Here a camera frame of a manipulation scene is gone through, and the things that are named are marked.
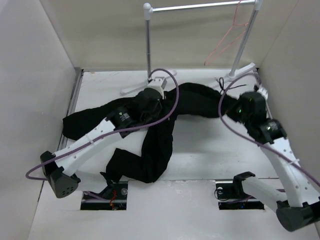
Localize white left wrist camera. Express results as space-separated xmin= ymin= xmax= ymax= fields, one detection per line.
xmin=146 ymin=76 xmax=167 ymax=99

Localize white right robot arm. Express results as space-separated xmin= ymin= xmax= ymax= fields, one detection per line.
xmin=228 ymin=91 xmax=320 ymax=232

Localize white clothes rack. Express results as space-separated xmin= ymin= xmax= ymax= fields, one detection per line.
xmin=119 ymin=0 xmax=263 ymax=96

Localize pink wire hanger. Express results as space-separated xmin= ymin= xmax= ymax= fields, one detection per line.
xmin=204 ymin=0 xmax=249 ymax=67

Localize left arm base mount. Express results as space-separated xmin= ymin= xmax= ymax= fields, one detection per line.
xmin=80 ymin=181 xmax=129 ymax=211

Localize black trousers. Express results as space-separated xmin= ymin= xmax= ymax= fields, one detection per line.
xmin=62 ymin=82 xmax=237 ymax=183

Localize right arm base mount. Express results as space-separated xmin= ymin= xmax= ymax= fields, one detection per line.
xmin=213 ymin=180 xmax=265 ymax=210

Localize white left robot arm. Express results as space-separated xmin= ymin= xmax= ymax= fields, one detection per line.
xmin=40 ymin=87 xmax=164 ymax=200

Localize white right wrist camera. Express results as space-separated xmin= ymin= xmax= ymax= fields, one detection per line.
xmin=253 ymin=84 xmax=269 ymax=101

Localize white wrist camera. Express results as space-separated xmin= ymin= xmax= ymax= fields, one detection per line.
xmin=253 ymin=84 xmax=269 ymax=101
xmin=146 ymin=76 xmax=167 ymax=99

